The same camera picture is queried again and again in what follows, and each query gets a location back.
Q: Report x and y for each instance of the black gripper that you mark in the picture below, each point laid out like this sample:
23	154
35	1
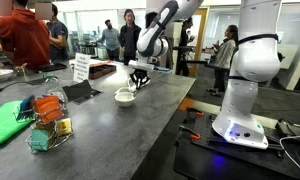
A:
140	73

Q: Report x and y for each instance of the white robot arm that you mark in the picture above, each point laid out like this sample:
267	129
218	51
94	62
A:
253	60

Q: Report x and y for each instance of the white bowl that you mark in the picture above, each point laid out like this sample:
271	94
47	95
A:
124	99

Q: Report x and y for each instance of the brown compartment tray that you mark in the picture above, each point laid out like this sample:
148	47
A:
101	70

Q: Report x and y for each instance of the person with dark hair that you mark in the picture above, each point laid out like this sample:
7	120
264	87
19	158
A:
166	50

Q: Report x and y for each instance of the woman in black jacket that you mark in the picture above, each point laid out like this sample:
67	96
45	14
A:
129	36

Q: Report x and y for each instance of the man in grey-blue shirt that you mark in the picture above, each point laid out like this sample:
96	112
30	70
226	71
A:
110	38

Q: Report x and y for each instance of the black standing desk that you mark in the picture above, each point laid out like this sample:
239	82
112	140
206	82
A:
190	55

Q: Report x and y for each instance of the person in black clothes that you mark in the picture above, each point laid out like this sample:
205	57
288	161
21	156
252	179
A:
183	43

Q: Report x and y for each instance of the white printed sign card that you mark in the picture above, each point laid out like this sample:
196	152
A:
81	67

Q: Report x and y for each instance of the orange and black clamp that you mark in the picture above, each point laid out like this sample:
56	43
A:
194	135
199	114

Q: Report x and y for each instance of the clear plastic cup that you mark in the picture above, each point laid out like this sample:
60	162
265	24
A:
56	93

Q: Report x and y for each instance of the yellow sponge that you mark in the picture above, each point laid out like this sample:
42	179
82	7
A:
64	126

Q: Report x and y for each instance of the woman in beige jacket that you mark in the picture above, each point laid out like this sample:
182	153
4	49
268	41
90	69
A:
225	56

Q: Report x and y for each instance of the black tablet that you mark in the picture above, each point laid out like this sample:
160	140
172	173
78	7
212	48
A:
51	67

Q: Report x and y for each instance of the green clip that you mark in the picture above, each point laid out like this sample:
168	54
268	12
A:
49	76

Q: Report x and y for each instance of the person in navy t-shirt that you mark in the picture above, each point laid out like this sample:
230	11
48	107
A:
58	36

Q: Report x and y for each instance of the orange sponge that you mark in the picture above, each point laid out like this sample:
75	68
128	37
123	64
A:
48	109

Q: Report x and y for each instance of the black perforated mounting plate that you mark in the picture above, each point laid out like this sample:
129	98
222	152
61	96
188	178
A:
216	140

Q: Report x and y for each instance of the grey metal base platform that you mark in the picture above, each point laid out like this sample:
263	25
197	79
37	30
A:
203	163

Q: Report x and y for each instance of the teal sponge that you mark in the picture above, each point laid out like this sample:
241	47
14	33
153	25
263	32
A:
40	139

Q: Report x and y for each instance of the blue sponge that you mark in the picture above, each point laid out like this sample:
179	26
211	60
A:
26	107

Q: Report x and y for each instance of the person in red hoodie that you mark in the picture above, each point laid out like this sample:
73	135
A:
23	36

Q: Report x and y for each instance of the white plate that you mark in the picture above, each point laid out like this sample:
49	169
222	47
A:
0	74

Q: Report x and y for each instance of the green cloth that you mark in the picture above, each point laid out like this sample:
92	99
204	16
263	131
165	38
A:
3	123

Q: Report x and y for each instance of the black device box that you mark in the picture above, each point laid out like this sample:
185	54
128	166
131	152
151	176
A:
290	128

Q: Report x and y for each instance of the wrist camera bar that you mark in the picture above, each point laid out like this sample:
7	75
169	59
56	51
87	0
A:
141	64

